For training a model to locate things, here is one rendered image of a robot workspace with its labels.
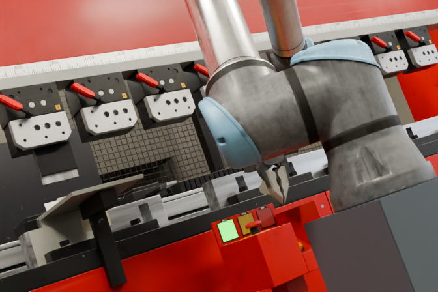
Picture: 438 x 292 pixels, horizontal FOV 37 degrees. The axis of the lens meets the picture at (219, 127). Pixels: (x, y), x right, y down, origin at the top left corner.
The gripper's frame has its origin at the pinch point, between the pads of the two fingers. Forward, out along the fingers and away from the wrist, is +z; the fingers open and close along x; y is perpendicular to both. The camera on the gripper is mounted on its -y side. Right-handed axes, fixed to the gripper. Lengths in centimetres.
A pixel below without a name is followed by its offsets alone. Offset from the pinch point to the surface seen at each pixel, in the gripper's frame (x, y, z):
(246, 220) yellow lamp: 5.3, 9.9, 2.8
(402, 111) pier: -314, 204, -26
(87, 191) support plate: 42.0, 13.9, -14.3
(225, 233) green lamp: 12.3, 9.7, 4.2
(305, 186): -29.3, 23.4, -0.4
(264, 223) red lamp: -0.1, 9.7, 4.9
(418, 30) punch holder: -123, 35, -45
